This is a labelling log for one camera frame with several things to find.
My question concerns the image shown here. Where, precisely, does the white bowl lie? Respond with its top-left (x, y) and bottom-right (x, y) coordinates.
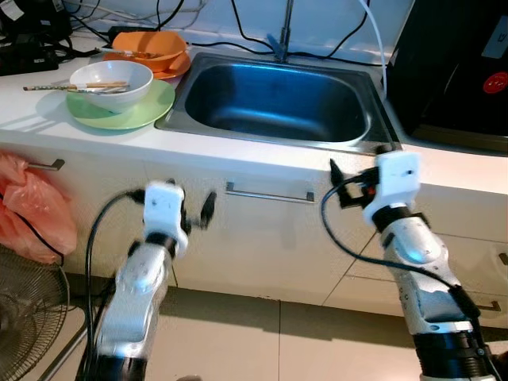
top-left (69, 60), bottom-right (154, 114)

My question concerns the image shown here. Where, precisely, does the white kitchen base cabinet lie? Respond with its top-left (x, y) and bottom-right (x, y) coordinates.
top-left (0, 131), bottom-right (508, 330)

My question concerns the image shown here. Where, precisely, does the stainless steel sink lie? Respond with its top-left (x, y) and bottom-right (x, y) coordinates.
top-left (155, 52), bottom-right (402, 156)

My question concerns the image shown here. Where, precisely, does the light green plate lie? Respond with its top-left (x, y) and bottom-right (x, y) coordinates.
top-left (65, 78), bottom-right (176, 131)

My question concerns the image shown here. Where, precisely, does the black appliance with red sticker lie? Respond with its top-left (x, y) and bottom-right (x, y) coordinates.
top-left (385, 0), bottom-right (508, 152)

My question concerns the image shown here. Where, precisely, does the metal faucet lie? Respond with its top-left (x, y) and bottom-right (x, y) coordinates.
top-left (266, 0), bottom-right (296, 63)

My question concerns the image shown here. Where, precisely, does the red plastic bag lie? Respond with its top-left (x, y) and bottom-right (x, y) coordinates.
top-left (0, 151), bottom-right (79, 264)

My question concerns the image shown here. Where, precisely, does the orange bowl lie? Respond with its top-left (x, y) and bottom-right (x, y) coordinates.
top-left (111, 30), bottom-right (187, 71)

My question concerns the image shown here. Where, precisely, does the flat black power adapter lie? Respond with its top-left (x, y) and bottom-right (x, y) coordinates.
top-left (107, 25), bottom-right (160, 37)

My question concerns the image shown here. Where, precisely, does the black power strip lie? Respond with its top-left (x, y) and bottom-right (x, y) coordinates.
top-left (0, 44), bottom-right (60, 76)

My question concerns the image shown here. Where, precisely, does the black box device with labels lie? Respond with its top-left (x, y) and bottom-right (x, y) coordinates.
top-left (0, 0), bottom-right (72, 44)

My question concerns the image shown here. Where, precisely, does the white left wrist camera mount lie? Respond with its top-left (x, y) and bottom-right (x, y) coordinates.
top-left (141, 181), bottom-right (191, 259)

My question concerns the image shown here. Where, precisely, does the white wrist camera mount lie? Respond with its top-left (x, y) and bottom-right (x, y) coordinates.
top-left (141, 181), bottom-right (191, 259)
top-left (364, 151), bottom-right (421, 227)

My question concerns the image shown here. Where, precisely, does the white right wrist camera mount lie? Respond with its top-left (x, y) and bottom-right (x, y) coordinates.
top-left (364, 151), bottom-right (421, 227)

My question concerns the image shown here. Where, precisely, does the white hose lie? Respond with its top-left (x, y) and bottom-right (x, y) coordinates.
top-left (357, 0), bottom-right (390, 96)

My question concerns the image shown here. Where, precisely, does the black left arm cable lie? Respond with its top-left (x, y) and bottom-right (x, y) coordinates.
top-left (82, 188), bottom-right (148, 381)

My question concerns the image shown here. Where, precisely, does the black wall cable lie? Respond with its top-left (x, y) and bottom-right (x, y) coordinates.
top-left (230, 0), bottom-right (276, 55)
top-left (328, 0), bottom-right (372, 58)

